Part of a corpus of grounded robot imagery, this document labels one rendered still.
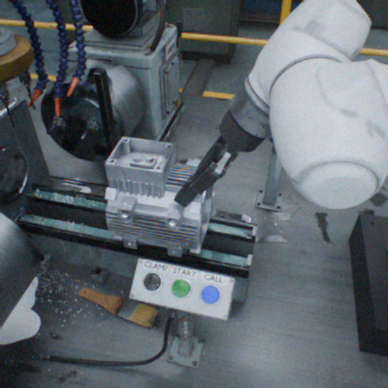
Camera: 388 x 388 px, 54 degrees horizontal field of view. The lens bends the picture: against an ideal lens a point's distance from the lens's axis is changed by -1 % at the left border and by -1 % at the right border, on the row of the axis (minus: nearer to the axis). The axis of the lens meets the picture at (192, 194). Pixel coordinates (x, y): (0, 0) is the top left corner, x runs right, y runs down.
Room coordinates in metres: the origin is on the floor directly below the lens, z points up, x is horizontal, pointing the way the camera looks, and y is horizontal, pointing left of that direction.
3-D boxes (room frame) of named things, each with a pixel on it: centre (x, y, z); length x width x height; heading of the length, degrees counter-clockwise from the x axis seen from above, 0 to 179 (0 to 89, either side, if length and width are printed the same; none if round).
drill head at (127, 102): (1.02, 0.28, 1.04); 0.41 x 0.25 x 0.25; 166
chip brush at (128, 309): (0.49, 0.18, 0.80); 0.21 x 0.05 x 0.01; 68
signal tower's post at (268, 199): (0.86, -0.24, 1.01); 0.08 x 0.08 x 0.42; 76
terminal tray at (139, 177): (0.63, 0.11, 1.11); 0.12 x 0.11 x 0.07; 77
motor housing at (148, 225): (0.63, 0.07, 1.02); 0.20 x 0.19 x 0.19; 77
